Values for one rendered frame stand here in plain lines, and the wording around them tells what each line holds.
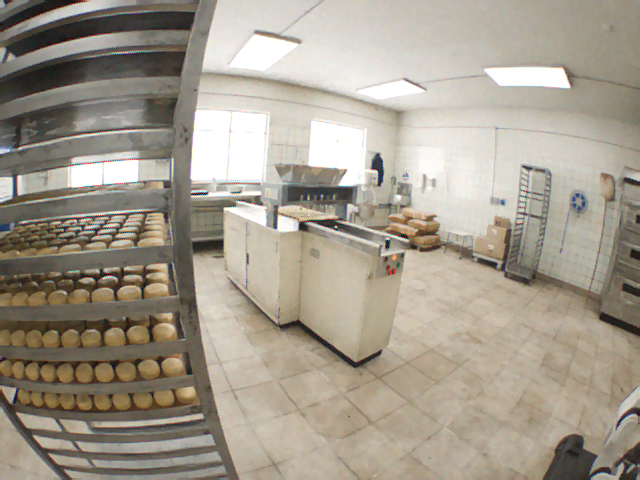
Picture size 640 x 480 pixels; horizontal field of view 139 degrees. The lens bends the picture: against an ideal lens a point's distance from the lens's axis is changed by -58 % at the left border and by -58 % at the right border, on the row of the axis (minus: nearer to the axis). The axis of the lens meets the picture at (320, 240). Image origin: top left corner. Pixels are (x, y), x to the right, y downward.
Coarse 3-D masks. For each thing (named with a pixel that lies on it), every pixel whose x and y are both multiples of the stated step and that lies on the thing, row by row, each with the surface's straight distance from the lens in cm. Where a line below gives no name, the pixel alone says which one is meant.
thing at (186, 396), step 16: (32, 400) 84; (48, 400) 81; (64, 400) 78; (80, 400) 76; (96, 400) 74; (112, 400) 73; (128, 400) 72; (144, 400) 70; (160, 400) 69; (176, 400) 71; (192, 400) 69
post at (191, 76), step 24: (216, 0) 51; (192, 48) 46; (192, 72) 45; (192, 96) 44; (192, 120) 43; (192, 144) 42; (192, 264) 45; (192, 288) 46; (192, 312) 48; (192, 336) 50; (192, 360) 53; (216, 408) 63; (216, 432) 70
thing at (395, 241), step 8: (328, 224) 232; (336, 224) 225; (344, 224) 218; (352, 224) 214; (352, 232) 212; (360, 232) 206; (368, 232) 200; (376, 232) 195; (376, 240) 196; (384, 240) 191; (392, 240) 187; (400, 240) 183; (408, 240) 181; (408, 248) 181
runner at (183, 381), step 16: (0, 384) 83; (16, 384) 77; (32, 384) 73; (48, 384) 69; (64, 384) 67; (80, 384) 65; (96, 384) 63; (112, 384) 62; (128, 384) 61; (144, 384) 61; (160, 384) 61; (176, 384) 61; (192, 384) 61
